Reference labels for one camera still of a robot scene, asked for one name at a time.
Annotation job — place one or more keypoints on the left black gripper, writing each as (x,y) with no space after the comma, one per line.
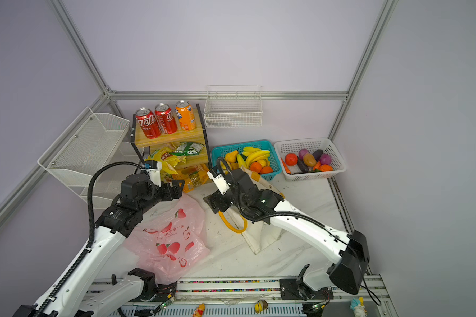
(176,191)

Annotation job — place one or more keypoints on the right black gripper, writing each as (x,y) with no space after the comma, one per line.
(215,197)

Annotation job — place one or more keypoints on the white canvas tote bag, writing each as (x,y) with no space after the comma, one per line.
(258,236)

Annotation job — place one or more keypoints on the pink plastic grocery bag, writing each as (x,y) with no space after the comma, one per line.
(170,244)

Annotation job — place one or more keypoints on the red cola can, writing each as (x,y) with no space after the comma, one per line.
(164,115)
(148,123)

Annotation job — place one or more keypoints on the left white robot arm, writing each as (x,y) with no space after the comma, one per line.
(139,193)

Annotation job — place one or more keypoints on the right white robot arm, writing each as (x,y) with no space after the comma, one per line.
(347,253)

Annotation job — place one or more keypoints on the orange fruit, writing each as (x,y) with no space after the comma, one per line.
(256,167)

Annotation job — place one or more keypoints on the yellow chips bag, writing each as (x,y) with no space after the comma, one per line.
(167,159)

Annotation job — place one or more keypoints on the wooden three-tier shelf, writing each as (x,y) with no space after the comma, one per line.
(144,146)

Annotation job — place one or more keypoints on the yellow banana bunch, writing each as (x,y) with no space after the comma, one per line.
(249,155)

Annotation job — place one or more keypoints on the orange snack bag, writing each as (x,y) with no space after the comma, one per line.
(194,176)

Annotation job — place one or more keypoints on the red tomato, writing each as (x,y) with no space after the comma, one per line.
(291,159)

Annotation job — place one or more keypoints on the green snack bag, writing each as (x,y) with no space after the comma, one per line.
(189,148)

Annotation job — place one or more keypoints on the teal plastic fruit basket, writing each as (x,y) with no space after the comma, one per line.
(223,150)

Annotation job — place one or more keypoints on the brown potato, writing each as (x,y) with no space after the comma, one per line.
(309,160)

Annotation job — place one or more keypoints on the white mesh two-tier rack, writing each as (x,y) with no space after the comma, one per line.
(91,142)

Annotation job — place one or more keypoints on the purple round vegetable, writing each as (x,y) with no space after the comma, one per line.
(325,159)

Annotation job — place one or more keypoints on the white plastic vegetable basket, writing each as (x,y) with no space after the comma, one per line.
(283,148)

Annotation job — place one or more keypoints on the orange soda can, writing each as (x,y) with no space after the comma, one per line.
(185,115)

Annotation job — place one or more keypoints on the white wire wall basket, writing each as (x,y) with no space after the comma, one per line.
(233,106)

